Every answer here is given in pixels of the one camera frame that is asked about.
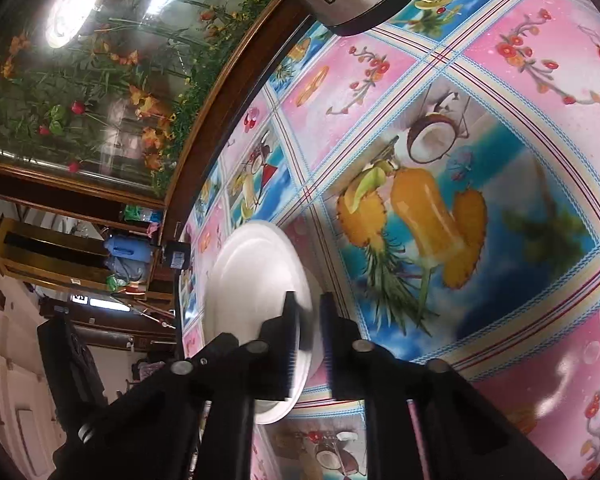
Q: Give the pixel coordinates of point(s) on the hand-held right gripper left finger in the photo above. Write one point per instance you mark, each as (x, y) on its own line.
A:
(292, 360)

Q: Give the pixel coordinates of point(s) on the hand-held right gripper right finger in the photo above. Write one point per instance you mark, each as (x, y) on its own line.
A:
(328, 355)

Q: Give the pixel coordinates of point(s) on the white plate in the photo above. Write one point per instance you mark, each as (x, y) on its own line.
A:
(255, 275)

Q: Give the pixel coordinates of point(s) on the green plastic bag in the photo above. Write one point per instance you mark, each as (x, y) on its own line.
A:
(115, 283)

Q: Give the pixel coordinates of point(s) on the wooden shelf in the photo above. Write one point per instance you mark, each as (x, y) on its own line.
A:
(45, 255)

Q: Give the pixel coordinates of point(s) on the blue bag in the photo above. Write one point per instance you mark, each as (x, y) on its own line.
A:
(125, 255)

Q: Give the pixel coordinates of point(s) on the small black device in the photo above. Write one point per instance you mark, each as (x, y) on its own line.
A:
(176, 256)

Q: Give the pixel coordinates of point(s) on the fruit print tablecloth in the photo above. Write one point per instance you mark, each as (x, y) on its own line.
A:
(480, 185)

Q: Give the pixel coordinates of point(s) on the framed flower picture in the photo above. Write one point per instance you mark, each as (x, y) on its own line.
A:
(105, 85)

